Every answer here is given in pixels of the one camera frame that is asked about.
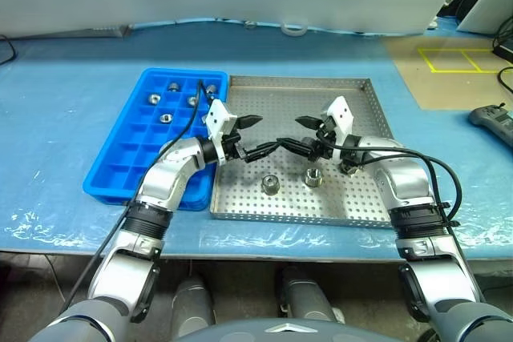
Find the clear tape roll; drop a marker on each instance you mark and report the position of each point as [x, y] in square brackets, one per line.
[294, 33]

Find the grey rounded robot leg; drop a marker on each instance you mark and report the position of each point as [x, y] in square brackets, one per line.
[192, 306]
[304, 298]

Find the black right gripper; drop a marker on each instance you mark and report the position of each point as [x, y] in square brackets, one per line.
[325, 141]

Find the metal nut right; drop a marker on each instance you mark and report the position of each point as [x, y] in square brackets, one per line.
[313, 177]

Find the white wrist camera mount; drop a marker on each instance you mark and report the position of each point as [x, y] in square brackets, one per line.
[340, 113]
[218, 117]

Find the small metal part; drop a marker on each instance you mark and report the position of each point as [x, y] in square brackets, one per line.
[250, 24]

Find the grey robot torso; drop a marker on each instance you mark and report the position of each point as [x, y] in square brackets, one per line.
[280, 333]

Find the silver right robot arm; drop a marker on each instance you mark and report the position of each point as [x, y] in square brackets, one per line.
[405, 182]

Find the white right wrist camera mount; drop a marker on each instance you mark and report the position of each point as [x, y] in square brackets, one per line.
[340, 113]

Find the blue compartment tray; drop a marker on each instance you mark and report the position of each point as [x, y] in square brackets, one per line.
[120, 166]

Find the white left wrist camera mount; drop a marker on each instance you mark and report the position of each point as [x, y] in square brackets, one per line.
[218, 117]

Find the grey flat strip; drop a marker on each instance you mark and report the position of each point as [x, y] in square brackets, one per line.
[108, 31]

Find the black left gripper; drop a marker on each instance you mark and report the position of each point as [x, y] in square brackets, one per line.
[233, 146]

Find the brown cardboard mat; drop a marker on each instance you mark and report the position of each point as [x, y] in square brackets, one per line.
[441, 89]

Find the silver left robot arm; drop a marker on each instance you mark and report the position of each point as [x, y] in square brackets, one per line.
[164, 182]

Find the grey handheld remote controller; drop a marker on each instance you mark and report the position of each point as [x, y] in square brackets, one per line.
[491, 117]

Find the blue table mat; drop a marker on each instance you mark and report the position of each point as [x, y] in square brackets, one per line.
[60, 117]

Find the perforated metal tray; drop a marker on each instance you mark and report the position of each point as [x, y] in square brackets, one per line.
[280, 97]

